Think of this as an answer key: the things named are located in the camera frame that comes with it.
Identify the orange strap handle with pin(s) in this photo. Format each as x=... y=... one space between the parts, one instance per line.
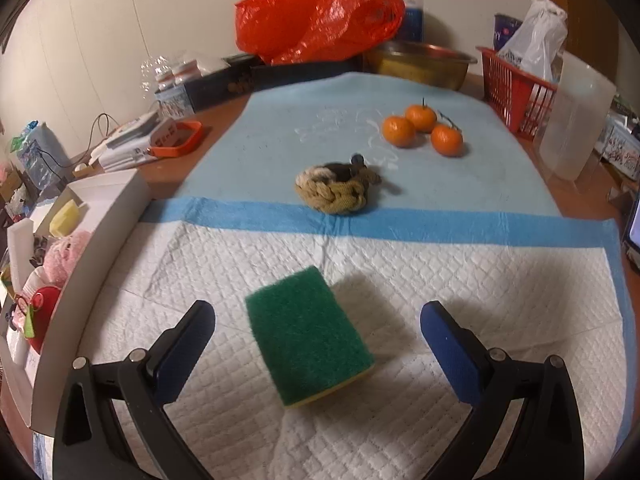
x=189 y=135

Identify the large water bottle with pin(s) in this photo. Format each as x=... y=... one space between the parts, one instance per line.
x=41 y=155

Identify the red plastic basket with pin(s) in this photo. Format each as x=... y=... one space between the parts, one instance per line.
x=522 y=101

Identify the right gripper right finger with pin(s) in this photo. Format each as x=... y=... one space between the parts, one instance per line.
x=461 y=356

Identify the mandarin orange left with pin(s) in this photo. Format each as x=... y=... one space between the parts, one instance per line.
x=399 y=131

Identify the mandarin orange back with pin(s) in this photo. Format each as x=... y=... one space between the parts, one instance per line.
x=423 y=117

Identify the red plush apple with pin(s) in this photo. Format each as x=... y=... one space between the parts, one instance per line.
x=37 y=315

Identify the white foam tray box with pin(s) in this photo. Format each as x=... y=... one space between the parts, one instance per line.
x=110 y=207

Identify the mandarin orange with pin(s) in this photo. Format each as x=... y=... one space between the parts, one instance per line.
x=423 y=117
x=446 y=137
x=399 y=131

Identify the white device box stack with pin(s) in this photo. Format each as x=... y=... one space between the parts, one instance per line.
x=132 y=144

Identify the pink fluffy ball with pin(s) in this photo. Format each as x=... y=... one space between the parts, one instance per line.
x=63 y=255

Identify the translucent plastic jug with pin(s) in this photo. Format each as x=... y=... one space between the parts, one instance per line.
x=580 y=106

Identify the blue white absorbent pad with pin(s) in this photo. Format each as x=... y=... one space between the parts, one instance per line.
x=531 y=285

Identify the yellow sponge piece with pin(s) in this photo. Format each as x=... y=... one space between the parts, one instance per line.
x=65 y=220

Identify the brown beige braided scrunchie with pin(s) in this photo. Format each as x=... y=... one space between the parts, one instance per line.
x=337 y=188

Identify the metal bowl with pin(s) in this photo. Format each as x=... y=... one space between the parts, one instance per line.
x=423 y=63

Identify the clear plastic wrap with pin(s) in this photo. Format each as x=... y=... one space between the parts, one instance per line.
x=158 y=64

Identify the leopard print scrunchie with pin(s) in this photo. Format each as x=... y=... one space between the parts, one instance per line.
x=38 y=257

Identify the round tin with bottles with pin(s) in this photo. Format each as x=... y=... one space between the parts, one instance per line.
x=171 y=94

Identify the mandarin orange right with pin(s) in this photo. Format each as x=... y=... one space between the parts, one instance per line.
x=446 y=137

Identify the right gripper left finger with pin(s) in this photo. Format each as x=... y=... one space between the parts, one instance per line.
x=174 y=354

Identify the white plastic bag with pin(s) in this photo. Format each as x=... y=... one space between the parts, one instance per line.
x=535 y=45

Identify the orange plastic bag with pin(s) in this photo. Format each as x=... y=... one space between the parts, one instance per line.
x=282 y=32

